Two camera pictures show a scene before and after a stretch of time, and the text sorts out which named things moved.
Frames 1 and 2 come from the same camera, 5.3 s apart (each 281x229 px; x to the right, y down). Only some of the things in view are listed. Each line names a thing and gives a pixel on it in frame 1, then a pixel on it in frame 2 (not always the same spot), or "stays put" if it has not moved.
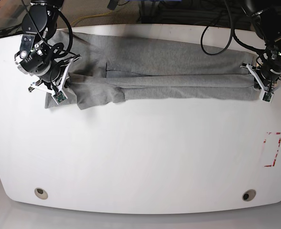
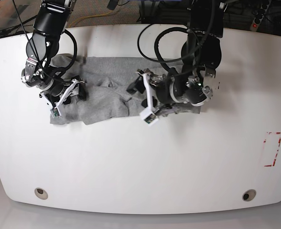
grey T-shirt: (111, 69) to (107, 99)
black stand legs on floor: (5, 32) stays put
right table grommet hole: (249, 195) stays put
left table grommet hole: (41, 193) stays put
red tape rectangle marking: (279, 141) stays put
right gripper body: (278, 60) to (183, 92)
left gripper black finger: (40, 82) to (68, 100)
